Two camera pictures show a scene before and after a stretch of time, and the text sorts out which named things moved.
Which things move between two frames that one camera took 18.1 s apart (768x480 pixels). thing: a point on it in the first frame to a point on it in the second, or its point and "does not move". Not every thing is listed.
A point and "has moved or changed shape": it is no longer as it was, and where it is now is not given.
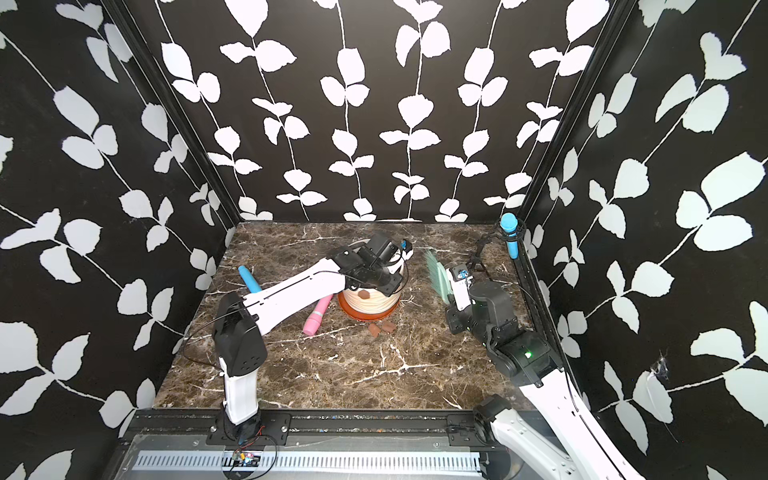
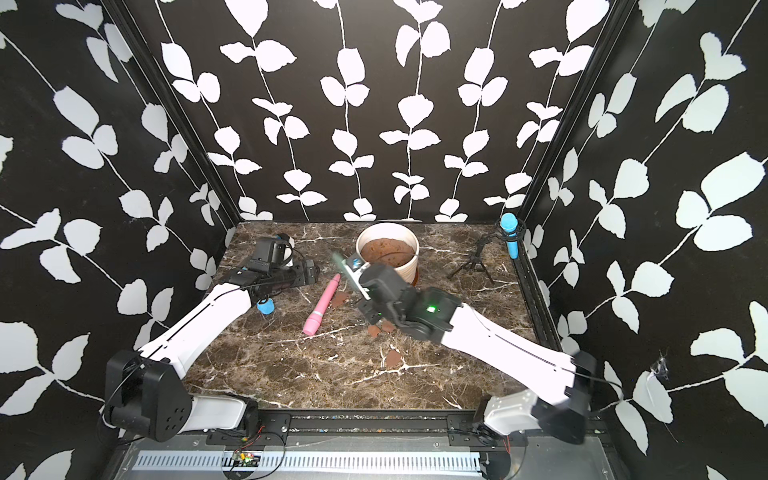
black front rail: [272, 429] does not move
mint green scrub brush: [439, 275] has moved or changed shape
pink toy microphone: [313, 321] does not move
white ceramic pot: [370, 300] has moved or changed shape
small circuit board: [242, 459] does not move
